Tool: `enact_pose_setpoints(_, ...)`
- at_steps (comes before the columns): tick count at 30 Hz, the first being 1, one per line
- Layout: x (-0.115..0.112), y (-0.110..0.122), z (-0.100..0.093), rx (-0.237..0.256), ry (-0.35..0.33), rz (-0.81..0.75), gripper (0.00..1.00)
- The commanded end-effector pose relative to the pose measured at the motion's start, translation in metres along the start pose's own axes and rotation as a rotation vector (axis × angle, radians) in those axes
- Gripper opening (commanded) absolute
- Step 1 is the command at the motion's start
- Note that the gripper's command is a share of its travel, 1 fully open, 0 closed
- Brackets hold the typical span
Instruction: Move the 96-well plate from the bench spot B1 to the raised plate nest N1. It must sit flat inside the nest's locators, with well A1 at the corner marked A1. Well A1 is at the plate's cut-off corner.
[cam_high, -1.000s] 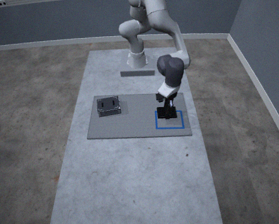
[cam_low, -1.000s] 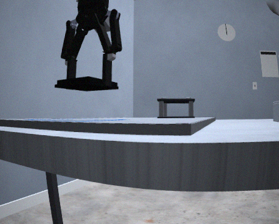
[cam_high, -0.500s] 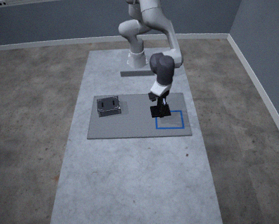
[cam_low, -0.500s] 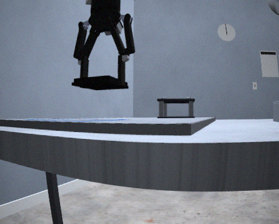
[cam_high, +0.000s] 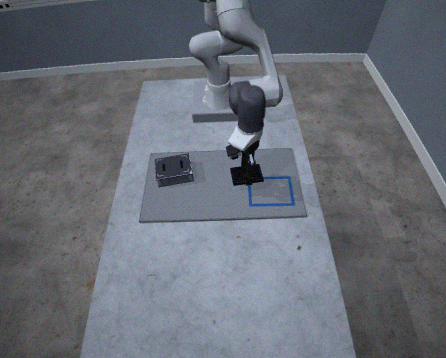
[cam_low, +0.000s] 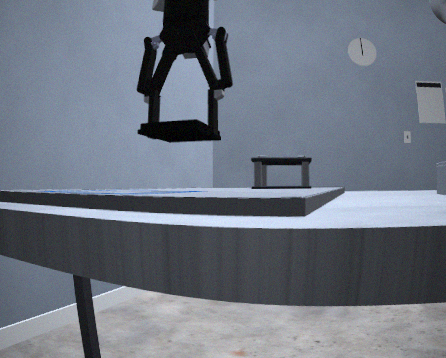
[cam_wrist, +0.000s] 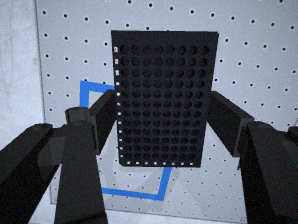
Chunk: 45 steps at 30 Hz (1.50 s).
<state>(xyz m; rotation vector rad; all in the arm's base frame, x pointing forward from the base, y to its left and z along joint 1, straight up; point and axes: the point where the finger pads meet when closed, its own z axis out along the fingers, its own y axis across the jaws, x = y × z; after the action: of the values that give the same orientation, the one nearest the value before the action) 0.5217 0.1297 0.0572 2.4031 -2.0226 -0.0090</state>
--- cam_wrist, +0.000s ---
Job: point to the blue tape outline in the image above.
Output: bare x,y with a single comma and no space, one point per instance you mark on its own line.
85,87

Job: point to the black well plate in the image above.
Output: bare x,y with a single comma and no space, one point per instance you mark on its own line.
162,83

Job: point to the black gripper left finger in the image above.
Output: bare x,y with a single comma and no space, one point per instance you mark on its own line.
24,180

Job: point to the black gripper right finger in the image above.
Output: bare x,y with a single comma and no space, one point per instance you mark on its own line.
268,161

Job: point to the grey flat rectangular plate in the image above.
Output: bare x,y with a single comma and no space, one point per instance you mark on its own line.
256,68

